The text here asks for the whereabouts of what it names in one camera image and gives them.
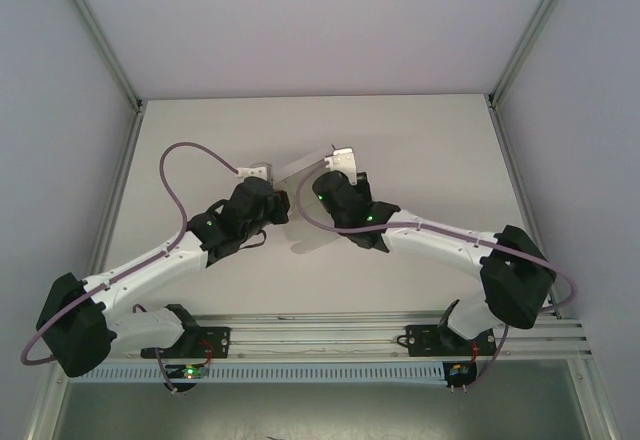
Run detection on white paper box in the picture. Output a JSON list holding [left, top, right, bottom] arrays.
[[272, 147, 354, 256]]

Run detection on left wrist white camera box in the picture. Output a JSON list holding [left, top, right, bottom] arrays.
[[234, 161, 276, 187]]

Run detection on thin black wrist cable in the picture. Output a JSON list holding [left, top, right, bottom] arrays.
[[233, 231, 270, 252]]

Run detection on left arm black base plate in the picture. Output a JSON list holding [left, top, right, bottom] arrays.
[[140, 326, 232, 360]]

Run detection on aluminium mounting rail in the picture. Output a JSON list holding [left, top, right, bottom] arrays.
[[48, 312, 595, 362]]

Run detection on aluminium table side rail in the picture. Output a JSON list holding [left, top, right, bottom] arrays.
[[74, 102, 147, 324], [488, 102, 564, 320]]

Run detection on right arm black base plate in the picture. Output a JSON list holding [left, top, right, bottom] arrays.
[[405, 323, 497, 359]]

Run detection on white slotted cable duct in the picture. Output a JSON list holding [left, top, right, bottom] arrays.
[[69, 363, 447, 385]]

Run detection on aluminium frame post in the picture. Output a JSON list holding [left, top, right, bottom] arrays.
[[487, 0, 585, 110], [47, 0, 146, 111]]

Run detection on aluminium frame leg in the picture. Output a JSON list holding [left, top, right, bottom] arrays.
[[567, 359, 619, 440], [27, 359, 71, 440]]

